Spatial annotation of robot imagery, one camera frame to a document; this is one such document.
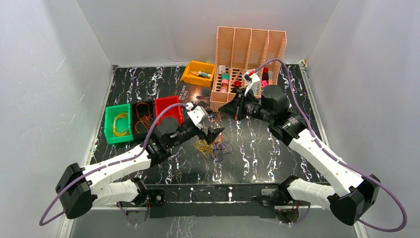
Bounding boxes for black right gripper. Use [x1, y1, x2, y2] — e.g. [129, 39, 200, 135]
[219, 88, 274, 123]

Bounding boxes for orange cable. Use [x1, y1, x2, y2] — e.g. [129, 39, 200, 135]
[134, 102, 155, 134]
[203, 108, 227, 158]

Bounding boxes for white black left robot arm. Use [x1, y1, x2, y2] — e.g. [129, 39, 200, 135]
[55, 118, 224, 219]

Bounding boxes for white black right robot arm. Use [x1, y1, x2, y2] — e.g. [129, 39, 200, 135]
[218, 85, 379, 226]

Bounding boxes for pink glue stick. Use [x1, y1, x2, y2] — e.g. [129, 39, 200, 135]
[220, 73, 229, 92]

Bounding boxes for white grey card box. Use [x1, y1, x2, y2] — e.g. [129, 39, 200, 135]
[243, 69, 257, 87]

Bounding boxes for pink pencil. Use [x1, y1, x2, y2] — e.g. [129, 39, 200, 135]
[231, 68, 243, 82]

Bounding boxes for small white eraser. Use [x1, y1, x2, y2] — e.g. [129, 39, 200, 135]
[218, 65, 226, 74]

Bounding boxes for dark book Three Days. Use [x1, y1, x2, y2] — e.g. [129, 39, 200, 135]
[173, 82, 211, 108]

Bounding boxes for yellow plastic bin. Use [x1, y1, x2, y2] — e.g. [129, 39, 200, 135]
[181, 60, 215, 88]

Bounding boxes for green white glue stick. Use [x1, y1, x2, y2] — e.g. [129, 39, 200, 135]
[190, 71, 211, 78]

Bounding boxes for pink plastic file organizer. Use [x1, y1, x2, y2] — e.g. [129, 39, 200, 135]
[210, 26, 287, 110]

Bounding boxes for red plastic bin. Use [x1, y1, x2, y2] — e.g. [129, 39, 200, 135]
[154, 96, 184, 125]

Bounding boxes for black plastic bin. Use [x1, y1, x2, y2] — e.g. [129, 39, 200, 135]
[131, 101, 155, 141]

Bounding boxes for green plastic bin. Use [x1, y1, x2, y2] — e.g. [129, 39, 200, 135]
[104, 104, 134, 145]

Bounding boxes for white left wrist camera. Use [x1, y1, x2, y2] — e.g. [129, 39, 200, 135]
[186, 102, 208, 129]

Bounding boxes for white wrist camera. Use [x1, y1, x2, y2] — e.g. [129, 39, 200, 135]
[242, 69, 261, 96]
[186, 102, 208, 129]

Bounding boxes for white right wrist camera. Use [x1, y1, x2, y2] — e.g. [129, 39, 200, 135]
[242, 69, 261, 96]

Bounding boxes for black metal base rail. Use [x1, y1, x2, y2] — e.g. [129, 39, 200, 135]
[116, 183, 301, 224]

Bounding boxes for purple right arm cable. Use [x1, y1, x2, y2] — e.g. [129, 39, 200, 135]
[254, 58, 408, 233]

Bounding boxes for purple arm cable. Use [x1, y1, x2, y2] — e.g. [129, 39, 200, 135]
[254, 58, 408, 233]
[39, 103, 193, 227]

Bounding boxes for yellow cable in green bin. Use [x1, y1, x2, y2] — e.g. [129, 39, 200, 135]
[112, 112, 130, 137]

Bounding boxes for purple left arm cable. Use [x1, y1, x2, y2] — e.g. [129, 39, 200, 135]
[39, 103, 193, 227]

